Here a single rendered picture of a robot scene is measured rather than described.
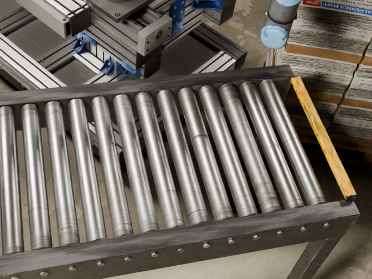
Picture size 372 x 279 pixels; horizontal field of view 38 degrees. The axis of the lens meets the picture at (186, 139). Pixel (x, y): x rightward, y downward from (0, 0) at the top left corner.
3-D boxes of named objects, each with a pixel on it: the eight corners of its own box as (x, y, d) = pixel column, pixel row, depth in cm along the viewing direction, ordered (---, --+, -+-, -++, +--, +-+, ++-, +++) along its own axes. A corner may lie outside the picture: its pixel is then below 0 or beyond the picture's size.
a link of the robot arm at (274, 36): (292, 32, 145) (283, 55, 152) (297, 7, 151) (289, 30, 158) (263, 24, 145) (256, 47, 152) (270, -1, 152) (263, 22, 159)
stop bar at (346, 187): (299, 79, 168) (301, 75, 167) (356, 199, 144) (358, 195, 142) (289, 80, 168) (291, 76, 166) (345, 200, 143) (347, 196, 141)
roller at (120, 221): (107, 103, 161) (107, 92, 157) (134, 246, 134) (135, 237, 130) (89, 105, 160) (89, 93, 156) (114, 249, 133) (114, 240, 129)
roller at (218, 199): (194, 92, 166) (190, 82, 162) (237, 227, 139) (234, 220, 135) (178, 97, 166) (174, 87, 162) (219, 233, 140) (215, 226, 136)
